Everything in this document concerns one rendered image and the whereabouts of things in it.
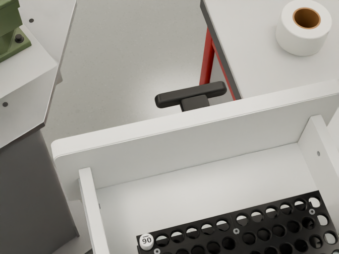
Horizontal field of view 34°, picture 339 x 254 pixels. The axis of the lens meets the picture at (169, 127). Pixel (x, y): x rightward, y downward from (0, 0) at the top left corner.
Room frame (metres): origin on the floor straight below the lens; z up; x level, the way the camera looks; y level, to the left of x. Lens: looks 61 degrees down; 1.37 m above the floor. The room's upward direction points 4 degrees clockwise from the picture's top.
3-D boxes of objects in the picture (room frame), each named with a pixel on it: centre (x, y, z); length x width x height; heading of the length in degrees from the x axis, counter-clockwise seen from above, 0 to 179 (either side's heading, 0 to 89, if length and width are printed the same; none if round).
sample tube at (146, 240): (0.15, 0.01, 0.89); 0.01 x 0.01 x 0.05
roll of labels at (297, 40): (0.50, -0.18, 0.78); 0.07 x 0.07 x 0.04
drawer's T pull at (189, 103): (0.29, -0.02, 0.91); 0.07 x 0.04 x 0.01; 108
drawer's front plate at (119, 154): (0.26, -0.03, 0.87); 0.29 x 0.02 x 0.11; 108
